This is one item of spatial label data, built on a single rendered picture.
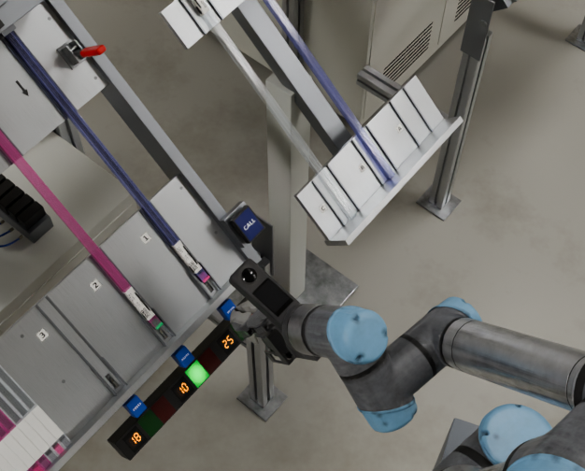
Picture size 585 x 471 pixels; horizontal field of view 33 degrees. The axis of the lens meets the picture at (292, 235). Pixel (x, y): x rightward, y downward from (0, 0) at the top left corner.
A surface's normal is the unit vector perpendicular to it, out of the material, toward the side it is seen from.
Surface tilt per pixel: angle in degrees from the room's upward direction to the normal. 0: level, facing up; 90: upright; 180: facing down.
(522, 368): 63
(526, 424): 8
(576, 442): 30
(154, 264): 42
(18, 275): 0
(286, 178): 90
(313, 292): 0
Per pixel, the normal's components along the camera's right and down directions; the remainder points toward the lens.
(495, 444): 0.11, -0.59
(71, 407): 0.52, -0.01
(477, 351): -0.85, -0.18
